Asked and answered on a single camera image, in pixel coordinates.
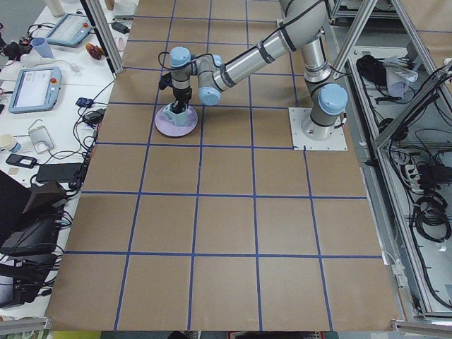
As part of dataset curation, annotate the open metal tin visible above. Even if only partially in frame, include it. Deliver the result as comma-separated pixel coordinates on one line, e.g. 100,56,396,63
28,125,55,154

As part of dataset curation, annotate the white paper cup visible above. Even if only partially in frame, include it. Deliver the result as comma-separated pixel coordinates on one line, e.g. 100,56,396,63
0,134,21,153

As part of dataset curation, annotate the lavender round plate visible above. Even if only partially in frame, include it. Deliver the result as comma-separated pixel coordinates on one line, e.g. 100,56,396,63
155,106,198,137

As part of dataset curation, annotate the blue teach pendant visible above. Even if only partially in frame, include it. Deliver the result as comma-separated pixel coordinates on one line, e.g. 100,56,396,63
8,67,62,114
45,13,92,47

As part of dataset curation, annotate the far blue teach pendant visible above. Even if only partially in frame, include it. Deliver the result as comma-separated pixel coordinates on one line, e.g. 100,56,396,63
45,13,92,47

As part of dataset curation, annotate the red brown toy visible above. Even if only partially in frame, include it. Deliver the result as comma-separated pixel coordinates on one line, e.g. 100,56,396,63
85,43,105,60

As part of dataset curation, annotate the pink plastic cup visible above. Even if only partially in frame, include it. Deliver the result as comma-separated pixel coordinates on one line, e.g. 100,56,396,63
114,37,126,52

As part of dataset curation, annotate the aluminium frame post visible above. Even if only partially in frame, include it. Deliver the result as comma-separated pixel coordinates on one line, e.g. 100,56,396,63
80,0,124,75

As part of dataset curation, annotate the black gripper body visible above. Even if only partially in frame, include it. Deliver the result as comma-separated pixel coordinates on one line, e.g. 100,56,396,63
172,87,192,103

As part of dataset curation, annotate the small blue device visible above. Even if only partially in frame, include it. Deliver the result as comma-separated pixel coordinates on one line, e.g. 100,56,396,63
76,97,94,108

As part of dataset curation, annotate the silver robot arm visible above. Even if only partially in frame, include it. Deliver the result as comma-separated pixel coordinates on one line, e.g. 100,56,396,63
157,1,348,141

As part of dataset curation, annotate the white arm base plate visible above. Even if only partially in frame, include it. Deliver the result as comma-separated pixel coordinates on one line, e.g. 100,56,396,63
288,107,348,152

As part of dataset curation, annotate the blue plastic cup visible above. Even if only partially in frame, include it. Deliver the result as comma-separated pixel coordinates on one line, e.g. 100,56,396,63
31,37,54,59

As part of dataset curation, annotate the near blue teach pendant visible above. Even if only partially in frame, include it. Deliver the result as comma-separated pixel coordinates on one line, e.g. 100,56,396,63
8,67,62,114

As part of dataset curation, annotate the mint green faceted cup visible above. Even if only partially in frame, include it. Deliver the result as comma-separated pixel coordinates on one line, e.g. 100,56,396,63
163,105,197,127

